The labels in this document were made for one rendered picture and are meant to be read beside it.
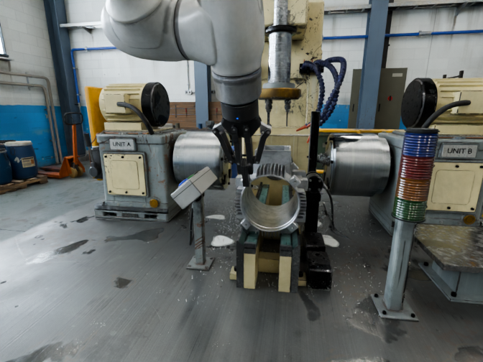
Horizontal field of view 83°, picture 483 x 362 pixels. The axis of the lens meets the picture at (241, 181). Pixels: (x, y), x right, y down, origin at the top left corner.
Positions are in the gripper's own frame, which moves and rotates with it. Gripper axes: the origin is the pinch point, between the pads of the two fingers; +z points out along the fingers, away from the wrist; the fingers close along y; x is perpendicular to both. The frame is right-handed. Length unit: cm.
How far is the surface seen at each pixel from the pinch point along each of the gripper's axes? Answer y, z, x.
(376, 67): -174, 180, -497
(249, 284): -1.4, 23.7, 17.4
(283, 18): -7, -17, -66
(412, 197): -35.1, -2.2, 7.9
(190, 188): 13.8, 2.5, 3.7
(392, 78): -215, 209, -512
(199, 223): 14.1, 16.8, 3.7
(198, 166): 23.9, 23.7, -28.3
